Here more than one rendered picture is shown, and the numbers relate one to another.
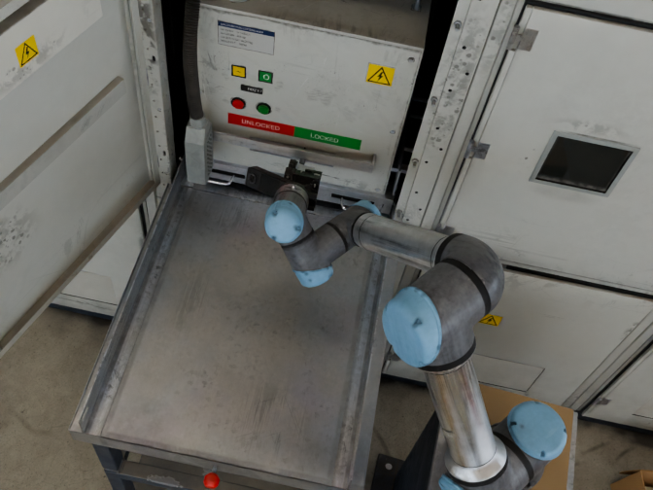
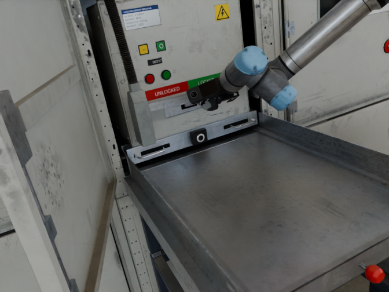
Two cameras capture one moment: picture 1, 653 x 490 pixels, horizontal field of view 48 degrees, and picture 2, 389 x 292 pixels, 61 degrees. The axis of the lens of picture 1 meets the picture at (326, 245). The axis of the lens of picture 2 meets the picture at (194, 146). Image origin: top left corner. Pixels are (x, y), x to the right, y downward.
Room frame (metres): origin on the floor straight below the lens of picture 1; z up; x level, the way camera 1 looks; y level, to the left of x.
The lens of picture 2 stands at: (0.12, 0.61, 1.33)
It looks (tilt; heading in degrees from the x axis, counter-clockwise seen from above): 22 degrees down; 336
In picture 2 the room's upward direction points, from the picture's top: 9 degrees counter-clockwise
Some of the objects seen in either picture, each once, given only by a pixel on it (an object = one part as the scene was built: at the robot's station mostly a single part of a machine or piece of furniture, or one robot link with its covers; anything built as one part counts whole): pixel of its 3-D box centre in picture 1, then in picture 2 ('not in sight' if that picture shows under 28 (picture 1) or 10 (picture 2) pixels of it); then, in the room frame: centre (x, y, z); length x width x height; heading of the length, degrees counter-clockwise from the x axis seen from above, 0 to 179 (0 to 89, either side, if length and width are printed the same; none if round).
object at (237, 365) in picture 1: (254, 325); (259, 193); (0.81, 0.13, 0.82); 0.68 x 0.62 x 0.06; 178
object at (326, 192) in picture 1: (290, 179); (194, 134); (1.21, 0.12, 0.89); 0.54 x 0.05 x 0.06; 88
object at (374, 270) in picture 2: (212, 476); (370, 270); (0.45, 0.14, 0.82); 0.04 x 0.03 x 0.03; 178
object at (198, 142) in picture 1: (199, 148); (140, 117); (1.13, 0.34, 1.04); 0.08 x 0.05 x 0.17; 178
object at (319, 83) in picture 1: (295, 113); (186, 67); (1.19, 0.12, 1.15); 0.48 x 0.01 x 0.48; 88
